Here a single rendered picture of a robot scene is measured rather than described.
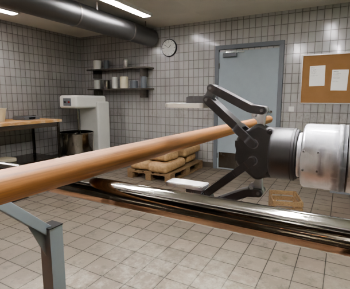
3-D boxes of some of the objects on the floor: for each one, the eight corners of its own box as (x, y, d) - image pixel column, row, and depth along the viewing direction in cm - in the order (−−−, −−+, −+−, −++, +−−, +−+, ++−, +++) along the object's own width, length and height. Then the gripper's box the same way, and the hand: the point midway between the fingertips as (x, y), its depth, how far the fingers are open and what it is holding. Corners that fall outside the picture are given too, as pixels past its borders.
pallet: (170, 183, 452) (170, 174, 450) (127, 176, 491) (127, 168, 488) (202, 167, 556) (202, 160, 554) (164, 163, 595) (164, 156, 592)
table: (-82, 204, 363) (-92, 130, 349) (-110, 194, 401) (-121, 127, 387) (64, 168, 553) (61, 118, 539) (35, 163, 591) (32, 117, 578)
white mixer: (77, 170, 536) (73, 95, 516) (51, 166, 568) (47, 95, 548) (114, 160, 623) (112, 95, 603) (90, 157, 655) (88, 95, 634)
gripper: (302, 61, 38) (157, 69, 48) (291, 248, 42) (158, 218, 52) (308, 66, 44) (179, 73, 54) (298, 227, 48) (179, 204, 58)
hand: (175, 144), depth 53 cm, fingers open, 13 cm apart
